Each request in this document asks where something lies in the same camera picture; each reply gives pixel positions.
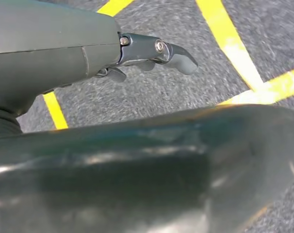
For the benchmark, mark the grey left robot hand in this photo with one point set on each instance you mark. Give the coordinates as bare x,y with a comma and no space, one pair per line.
113,180

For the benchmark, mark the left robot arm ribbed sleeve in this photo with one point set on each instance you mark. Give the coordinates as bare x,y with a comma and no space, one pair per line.
1,123

